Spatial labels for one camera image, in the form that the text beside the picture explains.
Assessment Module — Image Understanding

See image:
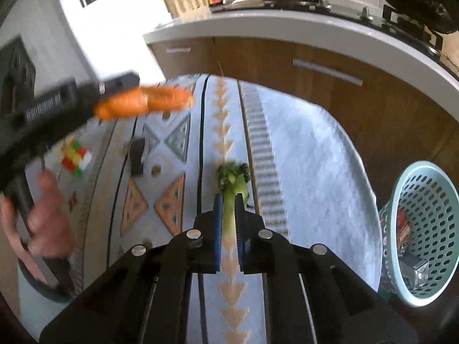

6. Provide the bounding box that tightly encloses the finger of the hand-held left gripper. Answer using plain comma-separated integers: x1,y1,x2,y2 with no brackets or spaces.
98,71,141,95

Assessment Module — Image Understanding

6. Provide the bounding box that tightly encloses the green leafy vegetable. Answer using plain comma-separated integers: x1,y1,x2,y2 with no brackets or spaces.
215,162,252,248

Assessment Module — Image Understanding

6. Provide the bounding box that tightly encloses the black gas stove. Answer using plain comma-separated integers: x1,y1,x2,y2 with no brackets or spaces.
211,0,452,61

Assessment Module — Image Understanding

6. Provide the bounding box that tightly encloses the white printed carton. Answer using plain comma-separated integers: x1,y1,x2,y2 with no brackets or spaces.
398,254,430,289

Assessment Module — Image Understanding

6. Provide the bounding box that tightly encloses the person's left hand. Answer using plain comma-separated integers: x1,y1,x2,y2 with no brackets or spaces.
0,170,76,284

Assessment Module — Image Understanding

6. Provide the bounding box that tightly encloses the light blue perforated basket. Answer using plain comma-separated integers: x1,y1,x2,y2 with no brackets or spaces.
378,161,459,308

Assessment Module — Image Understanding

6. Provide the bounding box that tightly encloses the white kitchen countertop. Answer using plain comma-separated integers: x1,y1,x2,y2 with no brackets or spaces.
143,7,459,92

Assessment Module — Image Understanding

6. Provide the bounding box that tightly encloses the brown wooden cabinet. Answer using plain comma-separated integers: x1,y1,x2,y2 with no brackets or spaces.
149,38,459,194

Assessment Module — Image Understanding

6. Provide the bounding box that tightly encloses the colourful puzzle cube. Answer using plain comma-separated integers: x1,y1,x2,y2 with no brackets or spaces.
45,136,92,177

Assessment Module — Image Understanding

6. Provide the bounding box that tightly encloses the beige wicker basket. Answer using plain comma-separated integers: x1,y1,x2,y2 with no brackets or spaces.
161,0,210,18

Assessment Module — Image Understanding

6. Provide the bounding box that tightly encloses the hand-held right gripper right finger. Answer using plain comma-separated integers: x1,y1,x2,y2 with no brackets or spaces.
235,193,418,344

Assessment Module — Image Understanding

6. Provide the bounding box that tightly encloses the long silver cabinet handle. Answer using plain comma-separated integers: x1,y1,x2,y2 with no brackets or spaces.
292,59,363,87

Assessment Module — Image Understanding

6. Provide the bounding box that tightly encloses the blue patterned tablecloth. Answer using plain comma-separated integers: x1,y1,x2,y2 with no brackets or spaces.
18,73,382,344

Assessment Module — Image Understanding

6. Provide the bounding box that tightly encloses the orange carrot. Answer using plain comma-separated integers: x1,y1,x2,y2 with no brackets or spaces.
94,85,195,120

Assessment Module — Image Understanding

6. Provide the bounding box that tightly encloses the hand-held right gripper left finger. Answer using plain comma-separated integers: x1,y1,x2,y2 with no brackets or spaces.
39,194,223,344

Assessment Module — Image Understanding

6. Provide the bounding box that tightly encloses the orange snack packet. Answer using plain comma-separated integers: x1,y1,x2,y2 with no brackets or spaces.
396,210,413,255

